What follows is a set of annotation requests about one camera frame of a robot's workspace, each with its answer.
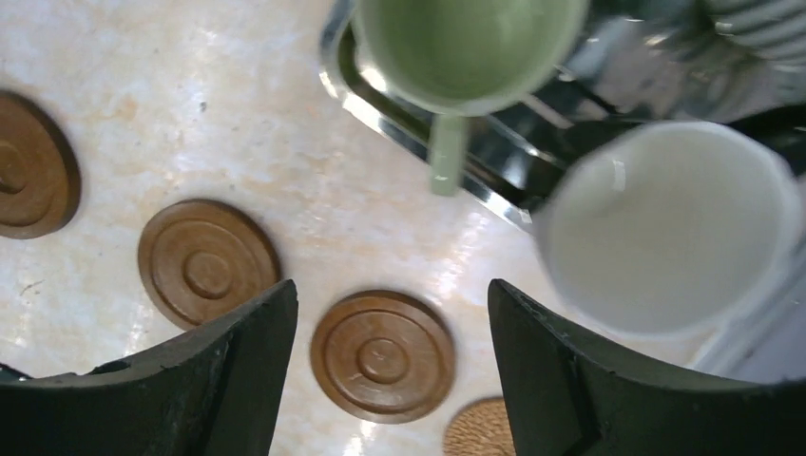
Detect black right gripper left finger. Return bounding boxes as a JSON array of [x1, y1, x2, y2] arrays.
[[1, 280, 298, 455]]

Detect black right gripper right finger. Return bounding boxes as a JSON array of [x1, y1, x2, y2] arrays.
[[488, 278, 805, 455]]

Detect woven rattan coaster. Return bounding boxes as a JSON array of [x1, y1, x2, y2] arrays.
[[442, 397, 516, 456]]

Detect black mug white inside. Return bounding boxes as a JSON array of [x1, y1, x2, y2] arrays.
[[531, 120, 806, 341]]

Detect light green mug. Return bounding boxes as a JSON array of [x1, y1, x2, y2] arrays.
[[352, 0, 589, 196]]

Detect brown wooden coaster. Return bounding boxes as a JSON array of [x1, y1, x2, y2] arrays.
[[137, 199, 283, 330], [310, 290, 456, 425], [1, 90, 82, 239]]

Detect silver metal tray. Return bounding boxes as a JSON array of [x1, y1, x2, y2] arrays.
[[319, 1, 805, 383]]

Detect grey ribbed mug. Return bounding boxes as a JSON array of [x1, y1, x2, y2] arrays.
[[703, 0, 805, 66]]

